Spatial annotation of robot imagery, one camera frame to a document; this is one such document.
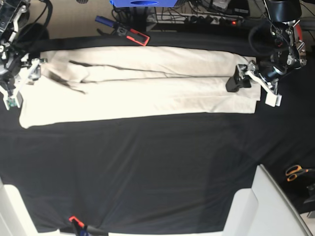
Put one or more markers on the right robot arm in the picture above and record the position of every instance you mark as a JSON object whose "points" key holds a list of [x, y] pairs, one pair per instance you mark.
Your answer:
{"points": [[14, 15]]}

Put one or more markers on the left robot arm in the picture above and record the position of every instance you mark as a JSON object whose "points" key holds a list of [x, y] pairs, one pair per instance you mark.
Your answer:
{"points": [[288, 53]]}

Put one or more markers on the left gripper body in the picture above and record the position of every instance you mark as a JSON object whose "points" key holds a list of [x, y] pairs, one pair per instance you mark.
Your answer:
{"points": [[268, 71]]}

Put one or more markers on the white table frame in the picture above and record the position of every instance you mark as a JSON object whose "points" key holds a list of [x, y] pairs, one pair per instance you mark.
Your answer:
{"points": [[263, 210], [14, 217]]}

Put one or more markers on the black table cloth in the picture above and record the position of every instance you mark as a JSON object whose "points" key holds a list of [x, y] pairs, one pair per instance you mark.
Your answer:
{"points": [[169, 174]]}

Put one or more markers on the white table frame left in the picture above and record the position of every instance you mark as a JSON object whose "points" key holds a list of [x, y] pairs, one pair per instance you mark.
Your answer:
{"points": [[14, 217]]}

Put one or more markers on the orange clamp bottom edge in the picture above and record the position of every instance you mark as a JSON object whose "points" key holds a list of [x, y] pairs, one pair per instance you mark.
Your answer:
{"points": [[75, 219]]}

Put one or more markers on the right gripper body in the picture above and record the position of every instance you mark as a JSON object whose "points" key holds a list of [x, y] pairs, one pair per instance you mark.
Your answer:
{"points": [[12, 63]]}

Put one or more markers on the blue plastic box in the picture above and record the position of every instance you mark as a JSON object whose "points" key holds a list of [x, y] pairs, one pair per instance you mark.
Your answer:
{"points": [[143, 3]]}

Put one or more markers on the blue orange clamp tool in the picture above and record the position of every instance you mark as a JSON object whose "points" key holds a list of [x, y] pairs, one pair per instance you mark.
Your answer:
{"points": [[124, 31]]}

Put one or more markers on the white power strip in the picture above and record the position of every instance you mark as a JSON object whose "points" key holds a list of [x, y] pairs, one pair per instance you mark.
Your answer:
{"points": [[204, 20]]}

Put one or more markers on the orange handled scissors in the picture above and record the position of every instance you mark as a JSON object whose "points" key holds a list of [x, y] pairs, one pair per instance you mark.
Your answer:
{"points": [[293, 172]]}

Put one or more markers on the white table frame right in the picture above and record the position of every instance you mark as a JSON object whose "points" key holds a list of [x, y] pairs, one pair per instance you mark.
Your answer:
{"points": [[263, 210]]}

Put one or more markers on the white T-shirt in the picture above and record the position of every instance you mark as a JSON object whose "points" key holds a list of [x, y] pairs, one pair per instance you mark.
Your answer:
{"points": [[104, 83]]}

